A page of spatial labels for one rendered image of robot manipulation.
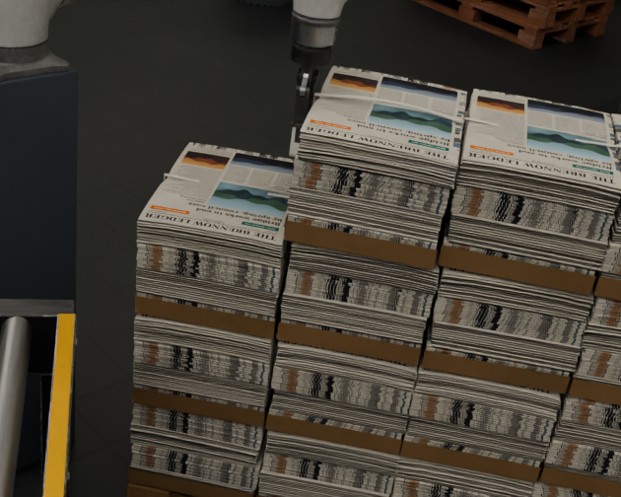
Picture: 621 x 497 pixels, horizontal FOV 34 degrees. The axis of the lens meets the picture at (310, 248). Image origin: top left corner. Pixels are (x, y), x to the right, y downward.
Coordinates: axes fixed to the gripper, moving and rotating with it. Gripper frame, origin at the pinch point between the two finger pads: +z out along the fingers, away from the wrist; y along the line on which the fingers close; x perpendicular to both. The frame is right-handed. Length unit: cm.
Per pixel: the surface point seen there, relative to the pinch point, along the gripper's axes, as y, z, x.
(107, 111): 209, 97, 105
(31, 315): -52, 16, 34
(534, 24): 404, 81, -85
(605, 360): -18, 25, -66
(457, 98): 10.9, -10.5, -29.4
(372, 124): -11.1, -10.6, -14.0
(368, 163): -19.5, -6.8, -14.8
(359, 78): 11.5, -10.7, -9.2
